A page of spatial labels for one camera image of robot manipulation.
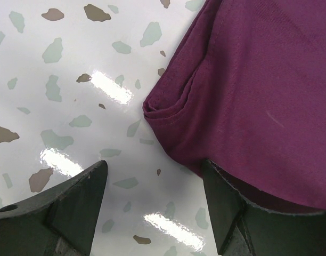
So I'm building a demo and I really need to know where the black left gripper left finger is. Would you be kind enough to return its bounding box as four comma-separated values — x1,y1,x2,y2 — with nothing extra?
0,161,108,255

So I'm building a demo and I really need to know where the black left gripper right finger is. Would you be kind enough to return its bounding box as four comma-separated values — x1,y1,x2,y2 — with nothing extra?
202,160,326,255

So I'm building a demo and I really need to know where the purple cloth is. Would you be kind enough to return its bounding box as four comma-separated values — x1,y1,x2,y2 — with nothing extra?
143,1,326,211

